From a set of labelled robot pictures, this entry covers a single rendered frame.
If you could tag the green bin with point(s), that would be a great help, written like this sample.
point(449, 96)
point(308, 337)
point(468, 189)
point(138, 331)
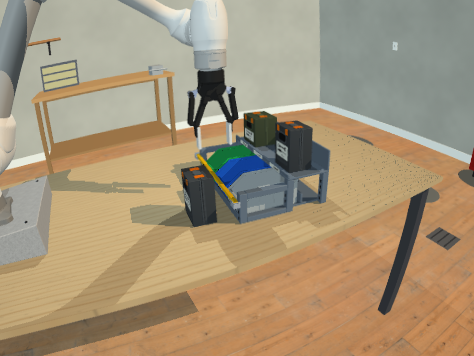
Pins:
point(222, 155)

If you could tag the blue open bin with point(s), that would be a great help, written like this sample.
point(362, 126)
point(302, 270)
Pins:
point(234, 168)

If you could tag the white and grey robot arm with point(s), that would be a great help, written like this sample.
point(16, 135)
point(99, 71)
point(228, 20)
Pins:
point(206, 24)

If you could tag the yellow bar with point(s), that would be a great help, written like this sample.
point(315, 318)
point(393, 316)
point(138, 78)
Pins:
point(219, 182)

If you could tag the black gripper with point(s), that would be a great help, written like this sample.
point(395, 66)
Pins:
point(211, 92)

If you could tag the grey open bin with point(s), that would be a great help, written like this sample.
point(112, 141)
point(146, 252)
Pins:
point(260, 178)

